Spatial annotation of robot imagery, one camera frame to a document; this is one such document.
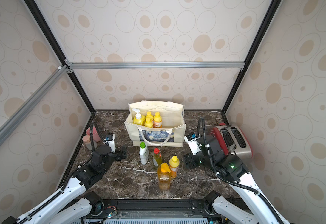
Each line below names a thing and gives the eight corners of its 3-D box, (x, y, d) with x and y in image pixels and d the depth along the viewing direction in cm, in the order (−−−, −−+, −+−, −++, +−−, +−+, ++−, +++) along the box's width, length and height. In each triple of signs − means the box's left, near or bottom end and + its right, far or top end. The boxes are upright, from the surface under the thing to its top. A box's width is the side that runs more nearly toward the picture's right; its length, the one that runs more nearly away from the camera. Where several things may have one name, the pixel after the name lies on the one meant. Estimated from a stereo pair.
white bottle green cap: (143, 164, 91) (138, 150, 77) (143, 156, 95) (140, 141, 81) (148, 164, 91) (145, 150, 77) (148, 156, 95) (146, 141, 81)
